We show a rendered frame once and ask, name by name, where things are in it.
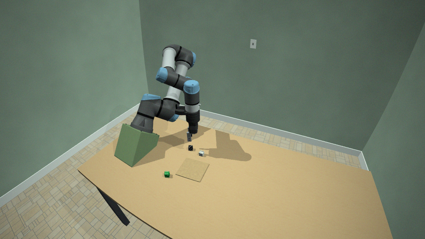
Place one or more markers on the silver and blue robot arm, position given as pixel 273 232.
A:
pixel 152 106

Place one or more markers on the tan square mat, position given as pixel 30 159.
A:
pixel 192 169

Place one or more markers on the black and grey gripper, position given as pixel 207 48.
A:
pixel 192 117

